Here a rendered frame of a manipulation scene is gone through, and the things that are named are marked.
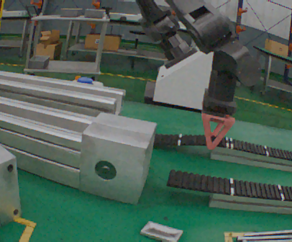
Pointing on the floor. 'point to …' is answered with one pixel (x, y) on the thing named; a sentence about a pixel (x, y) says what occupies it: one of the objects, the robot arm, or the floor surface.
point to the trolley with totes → (42, 63)
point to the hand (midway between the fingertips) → (211, 140)
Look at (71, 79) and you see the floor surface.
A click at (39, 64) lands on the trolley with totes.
